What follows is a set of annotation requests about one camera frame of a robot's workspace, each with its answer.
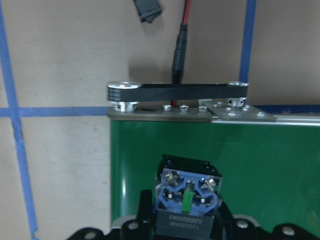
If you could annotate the green conveyor belt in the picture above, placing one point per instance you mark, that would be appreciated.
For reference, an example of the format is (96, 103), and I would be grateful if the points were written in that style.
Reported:
(269, 162)

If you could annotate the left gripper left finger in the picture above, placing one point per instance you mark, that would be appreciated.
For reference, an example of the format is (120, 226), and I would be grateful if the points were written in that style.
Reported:
(144, 216)

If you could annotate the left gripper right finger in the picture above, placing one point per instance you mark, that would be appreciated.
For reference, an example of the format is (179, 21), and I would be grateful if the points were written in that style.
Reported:
(223, 223)

